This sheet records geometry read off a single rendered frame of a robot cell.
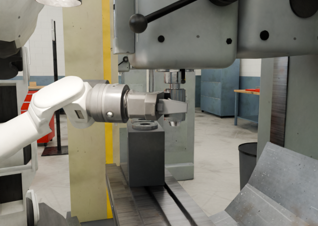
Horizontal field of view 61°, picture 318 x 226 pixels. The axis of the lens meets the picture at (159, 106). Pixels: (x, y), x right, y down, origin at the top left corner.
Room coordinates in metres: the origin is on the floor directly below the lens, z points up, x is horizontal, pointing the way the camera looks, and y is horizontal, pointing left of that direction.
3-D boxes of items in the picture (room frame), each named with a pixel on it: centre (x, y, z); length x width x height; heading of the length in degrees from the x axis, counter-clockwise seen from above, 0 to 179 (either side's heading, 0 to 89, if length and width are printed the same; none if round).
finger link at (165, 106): (0.56, -0.03, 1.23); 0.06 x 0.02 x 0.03; 80
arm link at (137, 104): (0.61, 0.06, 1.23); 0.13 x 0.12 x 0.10; 170
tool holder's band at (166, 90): (0.59, -0.03, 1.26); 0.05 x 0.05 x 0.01
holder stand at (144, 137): (0.97, 0.06, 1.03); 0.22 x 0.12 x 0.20; 8
